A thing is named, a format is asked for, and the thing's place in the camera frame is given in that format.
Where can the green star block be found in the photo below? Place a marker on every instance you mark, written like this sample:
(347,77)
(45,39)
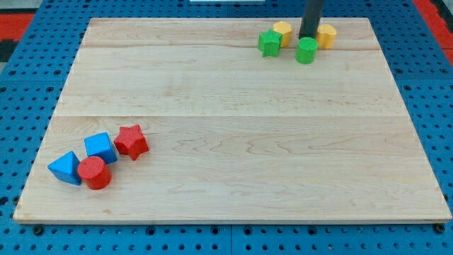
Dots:
(269,43)

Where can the red star block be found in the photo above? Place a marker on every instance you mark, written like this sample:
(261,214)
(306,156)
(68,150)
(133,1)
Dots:
(131,142)

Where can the yellow heart block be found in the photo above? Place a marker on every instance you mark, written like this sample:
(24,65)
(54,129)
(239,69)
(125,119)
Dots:
(326,35)

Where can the light wooden board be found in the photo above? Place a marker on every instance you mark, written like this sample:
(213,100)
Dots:
(236,138)

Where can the green cylinder block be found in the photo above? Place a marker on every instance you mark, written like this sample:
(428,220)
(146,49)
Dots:
(306,50)

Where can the yellow hexagon block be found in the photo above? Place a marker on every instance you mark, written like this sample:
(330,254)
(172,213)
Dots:
(285,29)

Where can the blue cube block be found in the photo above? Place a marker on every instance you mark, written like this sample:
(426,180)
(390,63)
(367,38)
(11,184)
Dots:
(100,145)

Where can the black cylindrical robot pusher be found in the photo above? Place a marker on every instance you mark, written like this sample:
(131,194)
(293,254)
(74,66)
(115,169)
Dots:
(310,21)

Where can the red cylinder block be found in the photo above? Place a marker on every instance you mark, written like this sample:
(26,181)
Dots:
(94,172)

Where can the blue triangle block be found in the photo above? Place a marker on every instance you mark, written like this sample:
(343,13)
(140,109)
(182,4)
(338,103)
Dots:
(65,168)

